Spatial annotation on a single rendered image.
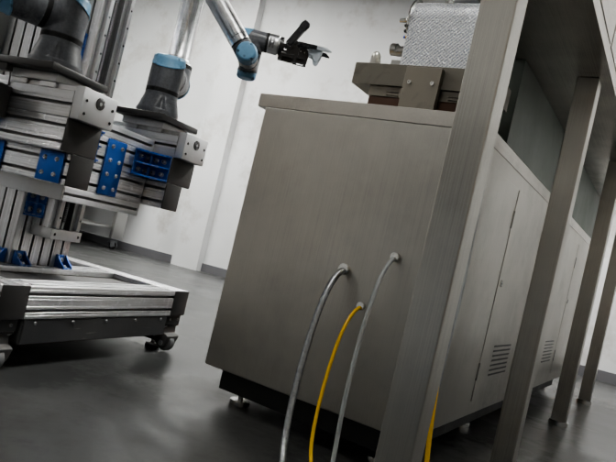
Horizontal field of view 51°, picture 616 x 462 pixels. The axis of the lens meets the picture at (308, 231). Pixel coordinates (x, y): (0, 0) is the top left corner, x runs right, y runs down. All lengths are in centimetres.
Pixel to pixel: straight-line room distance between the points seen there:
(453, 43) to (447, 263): 107
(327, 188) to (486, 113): 75
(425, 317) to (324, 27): 547
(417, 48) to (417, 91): 32
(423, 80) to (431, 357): 90
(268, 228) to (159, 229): 494
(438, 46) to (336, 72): 418
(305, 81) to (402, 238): 472
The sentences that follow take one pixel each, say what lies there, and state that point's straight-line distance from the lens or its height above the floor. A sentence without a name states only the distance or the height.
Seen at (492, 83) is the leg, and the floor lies 81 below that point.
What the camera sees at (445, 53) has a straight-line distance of 199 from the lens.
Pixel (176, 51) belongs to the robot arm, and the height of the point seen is 109.
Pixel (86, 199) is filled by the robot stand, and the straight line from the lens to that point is 210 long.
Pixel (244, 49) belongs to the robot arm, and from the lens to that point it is 236.
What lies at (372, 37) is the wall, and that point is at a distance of 616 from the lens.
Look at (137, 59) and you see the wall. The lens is 734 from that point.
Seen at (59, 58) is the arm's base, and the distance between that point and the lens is 197.
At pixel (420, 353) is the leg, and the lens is 104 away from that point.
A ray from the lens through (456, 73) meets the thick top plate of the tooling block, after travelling 173.
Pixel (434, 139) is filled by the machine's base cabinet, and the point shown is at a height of 82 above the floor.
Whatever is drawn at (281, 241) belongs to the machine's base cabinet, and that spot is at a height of 49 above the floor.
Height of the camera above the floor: 50
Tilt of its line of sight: 1 degrees up
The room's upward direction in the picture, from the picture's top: 13 degrees clockwise
